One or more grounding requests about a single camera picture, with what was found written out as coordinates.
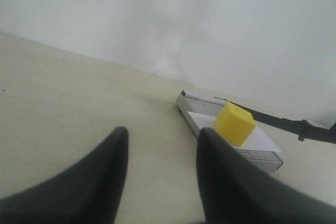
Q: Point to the black cutter blade arm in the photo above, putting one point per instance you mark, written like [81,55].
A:
[303,129]

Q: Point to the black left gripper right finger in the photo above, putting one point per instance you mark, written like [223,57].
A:
[233,190]

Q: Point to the grey metal paper cutter base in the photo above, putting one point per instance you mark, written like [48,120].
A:
[187,101]

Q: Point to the yellow foam cube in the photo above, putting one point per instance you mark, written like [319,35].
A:
[234,124]

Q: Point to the white paper sheet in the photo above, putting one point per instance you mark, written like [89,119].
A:
[258,140]

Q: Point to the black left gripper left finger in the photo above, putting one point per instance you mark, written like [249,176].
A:
[87,192]

